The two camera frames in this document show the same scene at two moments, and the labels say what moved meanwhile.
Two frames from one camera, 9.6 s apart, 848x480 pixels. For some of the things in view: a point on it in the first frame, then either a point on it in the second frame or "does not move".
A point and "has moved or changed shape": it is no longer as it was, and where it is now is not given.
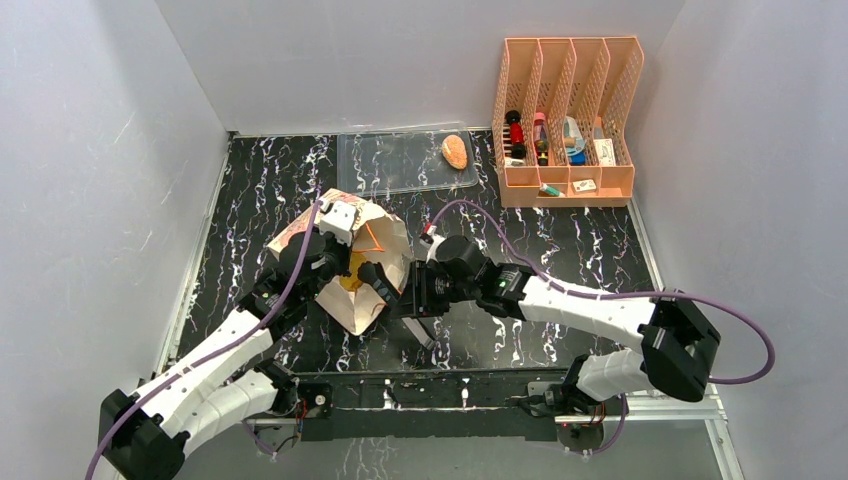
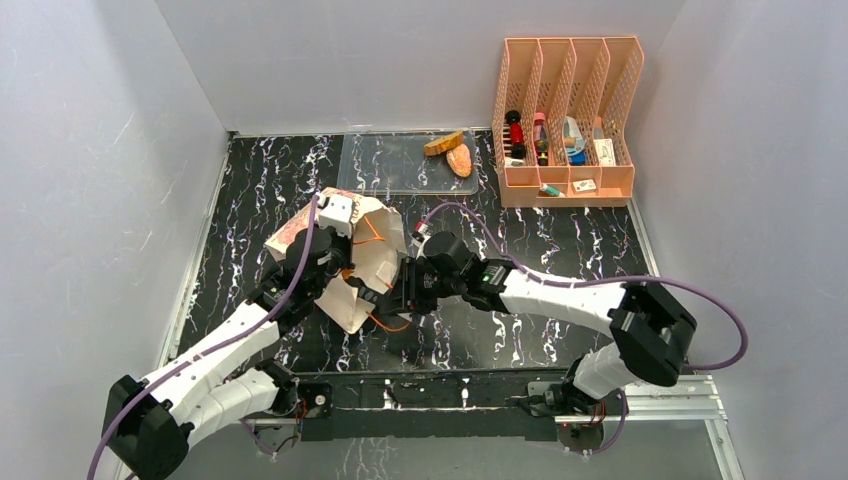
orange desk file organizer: [560, 126] does not move
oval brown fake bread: [454, 150] has moved or changed shape
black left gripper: [345, 252] does not move
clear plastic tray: [374, 164] does not move
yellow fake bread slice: [352, 282] → [443, 143]
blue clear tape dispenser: [575, 144] does not move
